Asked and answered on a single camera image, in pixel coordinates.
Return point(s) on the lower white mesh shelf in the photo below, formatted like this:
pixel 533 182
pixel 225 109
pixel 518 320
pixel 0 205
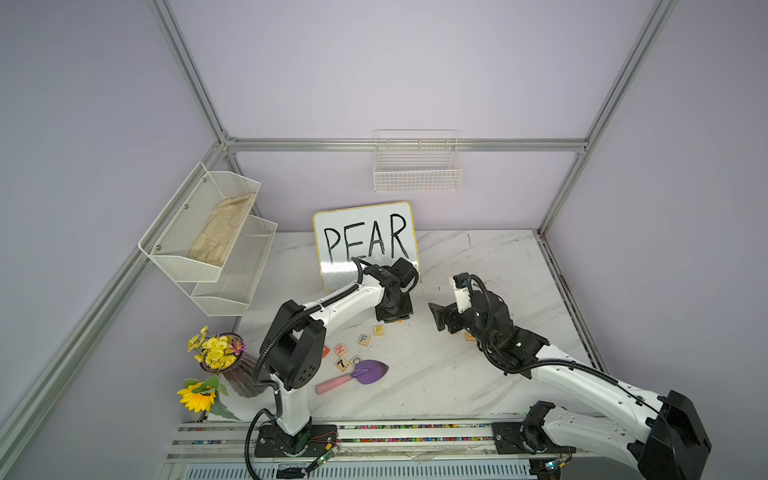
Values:
pixel 233 293

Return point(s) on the upper white mesh shelf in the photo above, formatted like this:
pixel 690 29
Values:
pixel 168 241

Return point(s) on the white mesh shelf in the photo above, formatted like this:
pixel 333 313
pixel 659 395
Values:
pixel 233 293
pixel 168 241

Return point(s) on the purple pink toy trowel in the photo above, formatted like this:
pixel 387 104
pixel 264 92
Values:
pixel 365 372

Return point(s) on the black Z letter block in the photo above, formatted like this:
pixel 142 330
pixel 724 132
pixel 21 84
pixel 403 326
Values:
pixel 342 364

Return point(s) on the sunflower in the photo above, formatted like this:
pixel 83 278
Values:
pixel 206 396

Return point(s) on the white wire wall basket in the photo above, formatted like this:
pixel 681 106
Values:
pixel 416 161

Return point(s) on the wooden F letter block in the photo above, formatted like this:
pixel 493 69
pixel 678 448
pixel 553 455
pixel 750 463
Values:
pixel 364 339

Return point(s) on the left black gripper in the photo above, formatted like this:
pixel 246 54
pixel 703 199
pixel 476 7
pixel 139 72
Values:
pixel 404 313

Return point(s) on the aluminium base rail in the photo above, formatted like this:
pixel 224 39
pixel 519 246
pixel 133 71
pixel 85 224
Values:
pixel 439 449

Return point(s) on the beige cloth in shelf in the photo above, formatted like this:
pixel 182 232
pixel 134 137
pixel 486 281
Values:
pixel 213 244

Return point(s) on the whiteboard with PEAR text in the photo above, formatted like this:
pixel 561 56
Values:
pixel 379 234

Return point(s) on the yellow flower bouquet vase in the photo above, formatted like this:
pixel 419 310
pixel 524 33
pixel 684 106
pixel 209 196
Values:
pixel 227 355

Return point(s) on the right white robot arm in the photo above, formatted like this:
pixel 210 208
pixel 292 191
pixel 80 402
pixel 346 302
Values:
pixel 660 436

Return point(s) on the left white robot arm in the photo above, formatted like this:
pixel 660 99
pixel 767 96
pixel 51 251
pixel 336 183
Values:
pixel 291 353

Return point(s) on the wooden N letter block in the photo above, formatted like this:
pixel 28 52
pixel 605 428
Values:
pixel 341 349

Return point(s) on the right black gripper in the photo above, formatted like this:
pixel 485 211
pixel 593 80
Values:
pixel 448 314

